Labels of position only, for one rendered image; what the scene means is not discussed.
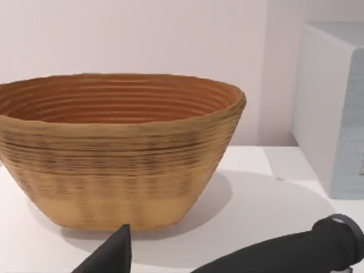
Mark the pale microwave oven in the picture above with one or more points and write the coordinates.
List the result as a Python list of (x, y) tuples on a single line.
[(330, 113)]

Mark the brown woven basket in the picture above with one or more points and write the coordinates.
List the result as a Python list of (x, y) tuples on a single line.
[(119, 170)]

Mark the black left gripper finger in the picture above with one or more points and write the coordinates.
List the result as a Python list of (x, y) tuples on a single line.
[(113, 253)]

